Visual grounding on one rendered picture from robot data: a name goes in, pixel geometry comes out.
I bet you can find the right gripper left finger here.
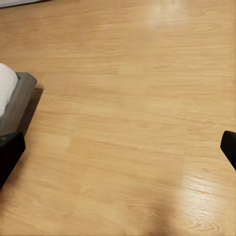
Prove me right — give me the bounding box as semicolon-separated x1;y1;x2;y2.
0;131;26;190

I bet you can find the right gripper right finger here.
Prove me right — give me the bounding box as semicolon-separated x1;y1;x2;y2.
220;131;236;170

